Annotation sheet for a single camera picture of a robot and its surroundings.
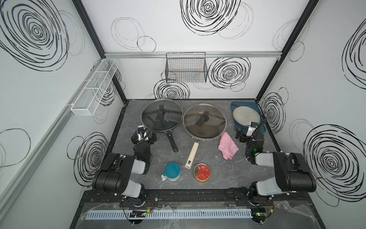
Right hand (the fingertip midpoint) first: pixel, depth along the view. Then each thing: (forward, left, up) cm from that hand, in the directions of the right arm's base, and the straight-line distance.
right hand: (246, 129), depth 91 cm
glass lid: (+1, +27, +6) cm, 28 cm away
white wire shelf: (+3, +90, +28) cm, 94 cm away
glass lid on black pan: (+4, +55, +9) cm, 55 cm away
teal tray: (-5, -3, +12) cm, 14 cm away
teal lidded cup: (-28, +45, -1) cm, 53 cm away
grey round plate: (+17, -5, -7) cm, 20 cm away
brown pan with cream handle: (-16, +34, +2) cm, 38 cm away
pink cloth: (-9, +12, -6) cm, 17 cm away
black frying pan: (-6, +49, +1) cm, 50 cm away
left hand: (-5, +66, +4) cm, 66 cm away
